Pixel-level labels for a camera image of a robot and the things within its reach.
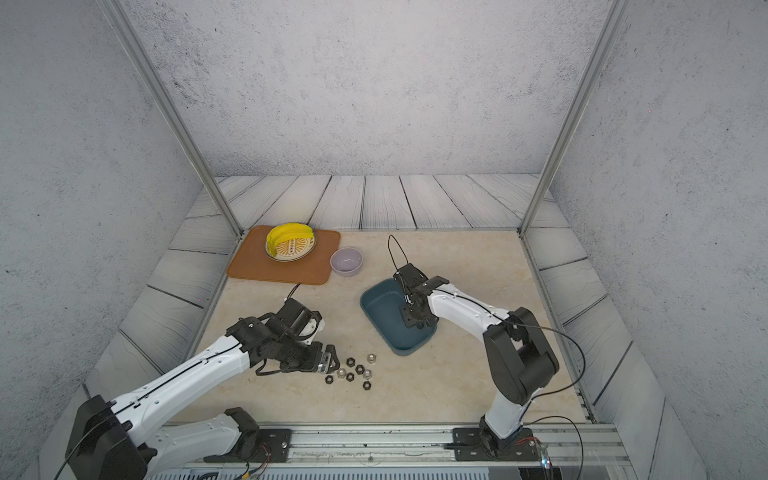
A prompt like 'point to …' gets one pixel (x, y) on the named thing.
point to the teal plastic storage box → (383, 300)
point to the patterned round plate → (292, 249)
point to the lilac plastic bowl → (346, 261)
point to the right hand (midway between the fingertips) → (417, 314)
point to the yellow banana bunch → (284, 232)
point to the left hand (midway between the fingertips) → (330, 367)
